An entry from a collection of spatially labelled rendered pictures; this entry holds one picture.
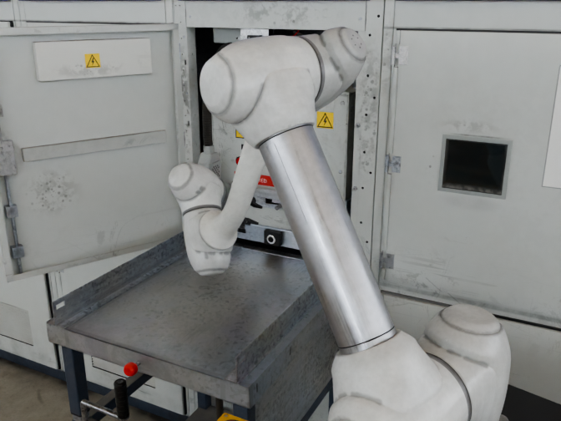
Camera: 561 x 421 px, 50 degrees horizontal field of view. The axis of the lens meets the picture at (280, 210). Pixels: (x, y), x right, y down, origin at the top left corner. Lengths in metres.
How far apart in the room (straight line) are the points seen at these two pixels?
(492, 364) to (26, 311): 2.28
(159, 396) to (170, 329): 1.04
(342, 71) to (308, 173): 0.22
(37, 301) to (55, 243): 0.88
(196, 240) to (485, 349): 0.72
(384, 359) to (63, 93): 1.32
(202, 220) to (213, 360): 0.33
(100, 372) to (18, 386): 0.44
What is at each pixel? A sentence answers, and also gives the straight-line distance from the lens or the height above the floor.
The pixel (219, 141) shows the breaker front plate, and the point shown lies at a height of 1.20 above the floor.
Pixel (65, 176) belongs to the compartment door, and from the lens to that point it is 1.99.
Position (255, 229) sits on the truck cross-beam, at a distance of 2.07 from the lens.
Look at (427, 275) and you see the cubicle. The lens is 1.83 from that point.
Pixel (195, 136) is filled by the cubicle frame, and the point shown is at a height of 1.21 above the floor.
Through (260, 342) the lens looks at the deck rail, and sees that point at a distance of 1.45.
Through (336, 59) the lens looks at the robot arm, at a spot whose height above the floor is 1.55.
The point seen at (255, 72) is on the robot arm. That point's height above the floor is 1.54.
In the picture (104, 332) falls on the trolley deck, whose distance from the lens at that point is 1.64.
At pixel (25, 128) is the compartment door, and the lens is 1.93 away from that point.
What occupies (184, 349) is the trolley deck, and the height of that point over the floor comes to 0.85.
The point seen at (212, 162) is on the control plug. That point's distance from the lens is 1.99.
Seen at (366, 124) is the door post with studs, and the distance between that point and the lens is 1.77.
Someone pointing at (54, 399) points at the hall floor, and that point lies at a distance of 2.93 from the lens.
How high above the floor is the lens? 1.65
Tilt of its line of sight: 19 degrees down
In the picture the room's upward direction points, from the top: straight up
